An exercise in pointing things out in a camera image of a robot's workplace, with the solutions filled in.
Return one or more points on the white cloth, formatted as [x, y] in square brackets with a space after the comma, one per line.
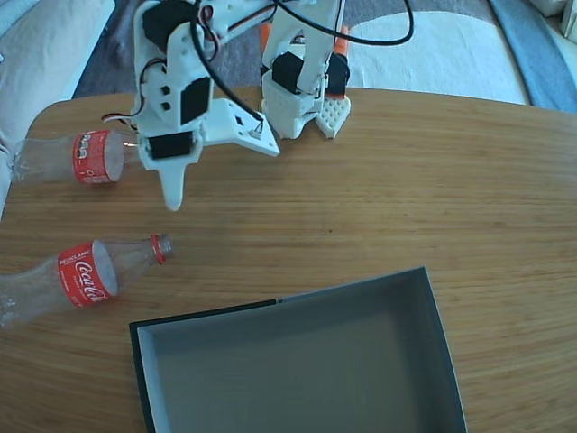
[451, 67]

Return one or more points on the white cushion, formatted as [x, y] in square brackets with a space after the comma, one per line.
[36, 54]

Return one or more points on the clear bottle Coca-Cola red label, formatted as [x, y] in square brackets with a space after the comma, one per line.
[83, 279]

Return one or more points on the orange black table clamp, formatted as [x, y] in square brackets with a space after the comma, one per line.
[265, 36]
[339, 74]

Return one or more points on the blue cloth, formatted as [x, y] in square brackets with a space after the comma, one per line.
[541, 67]

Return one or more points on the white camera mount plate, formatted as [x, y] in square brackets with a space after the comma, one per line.
[234, 131]

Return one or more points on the clear bottle barcode red label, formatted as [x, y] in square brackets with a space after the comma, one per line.
[92, 158]

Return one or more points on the grey textured rug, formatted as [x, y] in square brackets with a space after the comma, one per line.
[99, 45]

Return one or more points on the grey cardboard box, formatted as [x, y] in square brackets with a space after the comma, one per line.
[293, 370]

